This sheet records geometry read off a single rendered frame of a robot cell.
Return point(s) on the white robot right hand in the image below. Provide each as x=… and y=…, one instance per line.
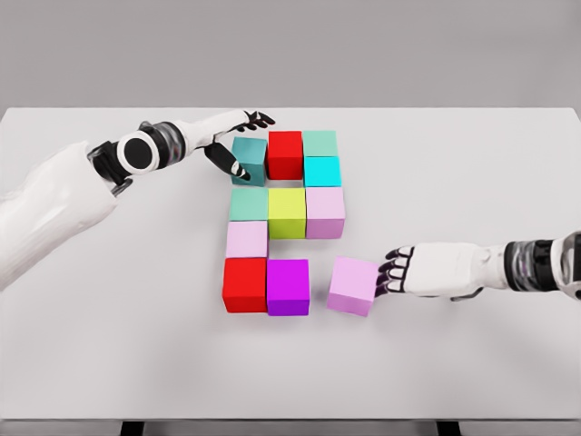
x=436, y=270

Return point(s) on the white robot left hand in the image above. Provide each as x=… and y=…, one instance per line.
x=224, y=125

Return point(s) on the dark teal block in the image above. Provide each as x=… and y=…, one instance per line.
x=250, y=152

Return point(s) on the pale pink block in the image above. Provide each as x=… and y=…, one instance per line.
x=324, y=209
x=246, y=239
x=351, y=284

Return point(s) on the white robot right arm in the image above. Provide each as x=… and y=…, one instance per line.
x=535, y=263

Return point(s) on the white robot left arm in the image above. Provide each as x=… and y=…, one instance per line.
x=54, y=204

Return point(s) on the red block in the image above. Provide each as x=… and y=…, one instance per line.
x=285, y=150
x=244, y=281

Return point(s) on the mint green block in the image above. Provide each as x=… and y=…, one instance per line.
x=249, y=204
x=320, y=143

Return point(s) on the yellow-green block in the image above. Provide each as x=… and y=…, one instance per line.
x=287, y=211

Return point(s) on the cyan block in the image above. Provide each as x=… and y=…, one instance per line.
x=322, y=170

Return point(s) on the magenta purple block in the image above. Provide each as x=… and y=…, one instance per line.
x=288, y=284

